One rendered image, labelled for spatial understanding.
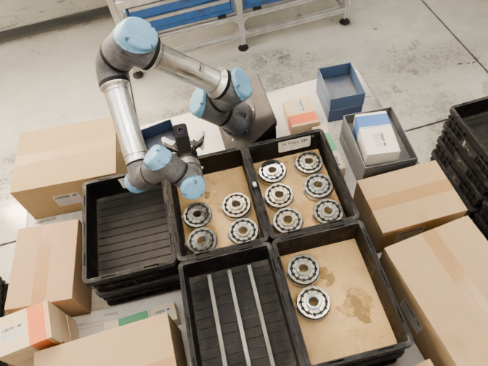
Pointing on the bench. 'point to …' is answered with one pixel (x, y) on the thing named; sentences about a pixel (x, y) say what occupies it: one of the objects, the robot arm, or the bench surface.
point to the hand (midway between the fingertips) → (182, 132)
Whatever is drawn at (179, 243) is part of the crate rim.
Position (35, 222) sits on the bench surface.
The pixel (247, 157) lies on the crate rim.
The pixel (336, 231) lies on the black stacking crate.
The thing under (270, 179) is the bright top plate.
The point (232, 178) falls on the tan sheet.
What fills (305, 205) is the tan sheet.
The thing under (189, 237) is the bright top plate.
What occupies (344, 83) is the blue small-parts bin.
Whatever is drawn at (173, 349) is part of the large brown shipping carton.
